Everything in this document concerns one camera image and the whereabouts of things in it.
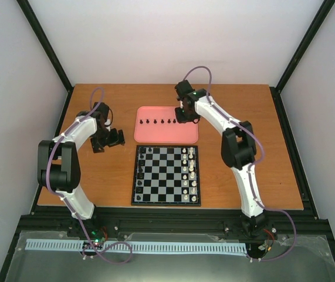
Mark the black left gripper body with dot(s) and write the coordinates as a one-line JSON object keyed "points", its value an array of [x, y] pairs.
{"points": [[103, 138]]}

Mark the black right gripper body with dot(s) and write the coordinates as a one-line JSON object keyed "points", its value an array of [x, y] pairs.
{"points": [[185, 116]]}

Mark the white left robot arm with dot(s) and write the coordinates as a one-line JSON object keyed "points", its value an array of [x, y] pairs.
{"points": [[58, 161]]}

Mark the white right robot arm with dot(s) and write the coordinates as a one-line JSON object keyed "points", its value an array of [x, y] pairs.
{"points": [[238, 149]]}

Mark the white chess pieces row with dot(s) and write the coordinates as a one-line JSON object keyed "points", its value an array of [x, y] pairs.
{"points": [[189, 175]]}

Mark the pink plastic tray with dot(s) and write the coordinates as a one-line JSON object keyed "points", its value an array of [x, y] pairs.
{"points": [[178, 133]]}

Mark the black and white chessboard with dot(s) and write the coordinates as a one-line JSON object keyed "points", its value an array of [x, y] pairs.
{"points": [[162, 177]]}

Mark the light blue slotted cable duct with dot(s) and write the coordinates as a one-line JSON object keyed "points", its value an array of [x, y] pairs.
{"points": [[138, 247]]}

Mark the black aluminium frame rail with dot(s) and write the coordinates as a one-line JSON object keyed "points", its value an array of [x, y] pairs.
{"points": [[226, 224]]}

